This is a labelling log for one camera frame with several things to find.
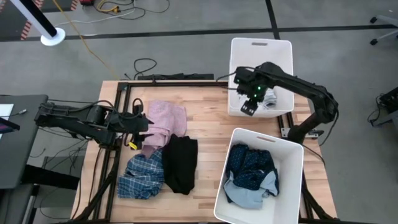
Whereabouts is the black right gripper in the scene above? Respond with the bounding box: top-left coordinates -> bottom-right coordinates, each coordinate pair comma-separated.
233,66 -> 270,117

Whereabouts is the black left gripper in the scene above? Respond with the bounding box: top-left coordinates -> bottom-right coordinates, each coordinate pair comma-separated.
116,110 -> 155,142

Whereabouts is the pink shirt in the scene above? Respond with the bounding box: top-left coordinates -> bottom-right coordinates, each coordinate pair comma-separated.
141,100 -> 188,159

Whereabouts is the light blue striped sock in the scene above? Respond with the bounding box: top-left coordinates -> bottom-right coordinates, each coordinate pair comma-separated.
262,90 -> 277,109

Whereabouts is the navy dotted shirt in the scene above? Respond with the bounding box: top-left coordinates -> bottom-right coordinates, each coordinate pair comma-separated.
223,142 -> 280,209

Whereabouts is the black garment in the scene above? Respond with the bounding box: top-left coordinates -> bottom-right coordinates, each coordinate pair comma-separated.
161,133 -> 199,196

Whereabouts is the blue plaid shirt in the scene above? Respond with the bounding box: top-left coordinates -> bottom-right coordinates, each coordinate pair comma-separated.
117,149 -> 165,200

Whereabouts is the white woven plastic bin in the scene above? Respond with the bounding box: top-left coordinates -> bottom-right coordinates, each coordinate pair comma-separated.
213,127 -> 305,224
228,37 -> 295,118

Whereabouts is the black bar behind table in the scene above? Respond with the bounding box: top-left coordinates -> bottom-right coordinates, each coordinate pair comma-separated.
137,73 -> 215,81

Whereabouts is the black desk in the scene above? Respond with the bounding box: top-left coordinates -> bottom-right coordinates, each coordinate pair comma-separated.
0,95 -> 49,190

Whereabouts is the white and black pole stand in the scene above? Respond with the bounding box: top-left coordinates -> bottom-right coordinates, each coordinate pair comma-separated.
9,0 -> 67,47

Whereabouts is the dark tablet device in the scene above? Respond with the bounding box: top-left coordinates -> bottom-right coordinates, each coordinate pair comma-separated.
0,117 -> 21,134

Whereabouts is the white paper sheet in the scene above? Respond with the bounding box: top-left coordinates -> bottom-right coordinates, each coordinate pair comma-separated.
0,104 -> 15,118

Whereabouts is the grey office chair base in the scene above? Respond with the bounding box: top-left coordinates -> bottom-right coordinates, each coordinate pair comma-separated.
369,14 -> 398,47

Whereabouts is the black hazard-striped floor mat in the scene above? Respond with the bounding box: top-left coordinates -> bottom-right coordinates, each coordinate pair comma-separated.
0,0 -> 44,42

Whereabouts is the black floor cable loop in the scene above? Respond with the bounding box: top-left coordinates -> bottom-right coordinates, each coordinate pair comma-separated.
132,58 -> 158,81

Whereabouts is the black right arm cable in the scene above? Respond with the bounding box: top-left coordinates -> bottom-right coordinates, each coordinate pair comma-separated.
304,144 -> 327,166

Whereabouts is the yellow cable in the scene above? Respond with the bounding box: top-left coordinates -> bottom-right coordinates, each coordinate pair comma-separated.
51,0 -> 121,81

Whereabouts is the white floor cable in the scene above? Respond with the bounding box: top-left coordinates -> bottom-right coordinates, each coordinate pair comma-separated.
54,6 -> 137,28

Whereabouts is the grey plug cable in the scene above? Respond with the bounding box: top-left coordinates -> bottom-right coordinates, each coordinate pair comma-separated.
0,108 -> 28,119

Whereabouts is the black equipment box with cables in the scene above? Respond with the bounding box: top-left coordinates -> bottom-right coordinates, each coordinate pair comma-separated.
367,86 -> 398,128

